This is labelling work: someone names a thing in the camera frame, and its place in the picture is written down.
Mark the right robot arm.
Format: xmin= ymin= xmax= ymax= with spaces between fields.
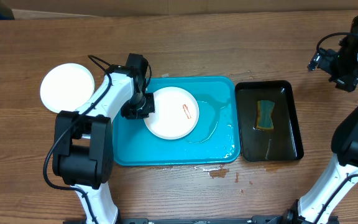
xmin=271 ymin=16 xmax=358 ymax=223

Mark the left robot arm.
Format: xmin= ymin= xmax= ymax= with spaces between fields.
xmin=43 ymin=62 xmax=155 ymax=223

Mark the black rectangular water tray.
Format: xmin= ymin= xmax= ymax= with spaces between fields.
xmin=234 ymin=80 xmax=304 ymax=162

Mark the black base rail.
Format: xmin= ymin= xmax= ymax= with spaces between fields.
xmin=63 ymin=214 xmax=340 ymax=224

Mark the teal plastic tray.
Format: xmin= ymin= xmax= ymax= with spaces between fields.
xmin=112 ymin=76 xmax=241 ymax=166

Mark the white plate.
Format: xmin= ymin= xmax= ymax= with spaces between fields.
xmin=144 ymin=86 xmax=200 ymax=140
xmin=40 ymin=63 xmax=95 ymax=113

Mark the green yellow sponge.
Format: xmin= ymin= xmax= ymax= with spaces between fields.
xmin=255 ymin=100 xmax=275 ymax=131

